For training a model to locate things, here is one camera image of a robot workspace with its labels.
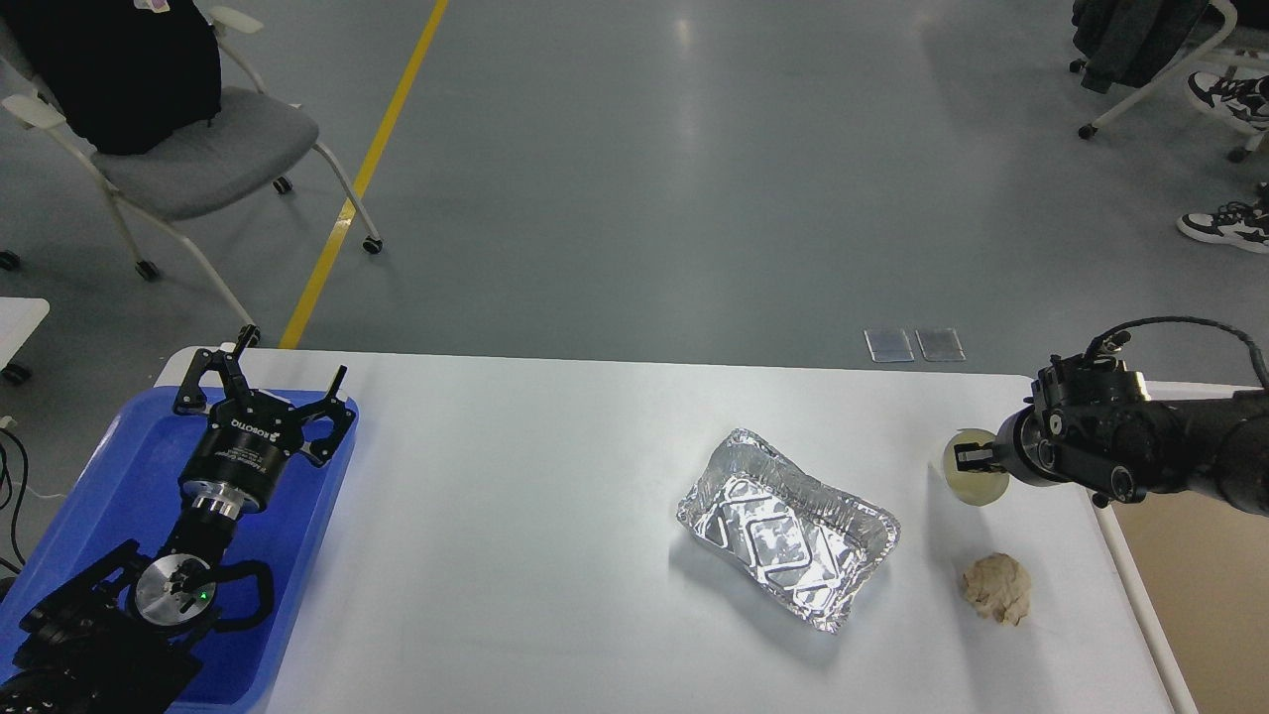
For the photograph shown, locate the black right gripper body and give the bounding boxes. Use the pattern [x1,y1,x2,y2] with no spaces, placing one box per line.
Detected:
[995,406,1074,487]

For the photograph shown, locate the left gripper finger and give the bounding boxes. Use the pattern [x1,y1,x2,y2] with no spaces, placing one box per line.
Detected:
[173,326,261,417]
[288,365,357,467]

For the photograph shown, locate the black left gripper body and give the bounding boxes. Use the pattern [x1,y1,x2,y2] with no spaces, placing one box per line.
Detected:
[176,392,313,514]

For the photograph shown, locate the white paper cup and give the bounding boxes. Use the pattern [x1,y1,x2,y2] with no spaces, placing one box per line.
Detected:
[940,427,1011,507]

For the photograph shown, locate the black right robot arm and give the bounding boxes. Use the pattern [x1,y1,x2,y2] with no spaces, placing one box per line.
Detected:
[940,320,1268,516]

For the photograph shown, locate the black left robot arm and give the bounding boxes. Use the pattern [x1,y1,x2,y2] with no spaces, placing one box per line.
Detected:
[3,326,358,713]

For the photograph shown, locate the blue plastic tray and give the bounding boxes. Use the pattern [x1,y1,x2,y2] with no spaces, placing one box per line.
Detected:
[1,386,355,713]

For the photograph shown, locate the right floor outlet plate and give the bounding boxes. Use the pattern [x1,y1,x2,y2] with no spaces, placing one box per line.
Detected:
[915,328,967,363]

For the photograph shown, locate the floor outlet plate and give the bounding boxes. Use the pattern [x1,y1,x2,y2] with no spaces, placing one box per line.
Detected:
[863,328,915,363]
[915,328,967,363]

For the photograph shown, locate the crumpled brown paper ball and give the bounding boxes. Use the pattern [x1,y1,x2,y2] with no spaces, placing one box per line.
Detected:
[962,552,1033,626]

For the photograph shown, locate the left floor outlet plate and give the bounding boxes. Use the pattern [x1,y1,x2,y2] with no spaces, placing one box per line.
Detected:
[863,328,915,363]

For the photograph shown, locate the aluminium foil container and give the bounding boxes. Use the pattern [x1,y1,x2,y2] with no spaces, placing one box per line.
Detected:
[675,427,901,635]

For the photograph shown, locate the white side table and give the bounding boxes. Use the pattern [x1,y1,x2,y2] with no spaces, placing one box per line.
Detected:
[1,297,49,386]

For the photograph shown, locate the beige plastic bin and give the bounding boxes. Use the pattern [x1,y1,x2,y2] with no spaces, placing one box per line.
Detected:
[1091,380,1269,714]

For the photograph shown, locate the grey office chair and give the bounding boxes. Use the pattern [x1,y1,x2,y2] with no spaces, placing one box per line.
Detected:
[3,6,385,344]

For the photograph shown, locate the black white sneaker lower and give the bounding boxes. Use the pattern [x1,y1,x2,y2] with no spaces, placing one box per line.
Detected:
[1175,181,1268,254]

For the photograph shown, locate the black white sneaker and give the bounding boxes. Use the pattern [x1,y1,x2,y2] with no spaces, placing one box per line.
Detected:
[1187,71,1268,134]
[1175,181,1268,254]

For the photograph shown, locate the black bag on chair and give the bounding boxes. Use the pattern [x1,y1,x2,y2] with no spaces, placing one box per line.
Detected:
[3,1,222,157]

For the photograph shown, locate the black white sneaker upper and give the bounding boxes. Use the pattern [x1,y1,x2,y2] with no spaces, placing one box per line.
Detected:
[1187,71,1268,134]

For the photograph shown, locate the white chair with jacket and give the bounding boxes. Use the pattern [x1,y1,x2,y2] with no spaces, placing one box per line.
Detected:
[1068,1,1266,164]

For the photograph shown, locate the black cables at left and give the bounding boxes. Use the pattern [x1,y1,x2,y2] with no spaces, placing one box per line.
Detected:
[0,416,33,576]

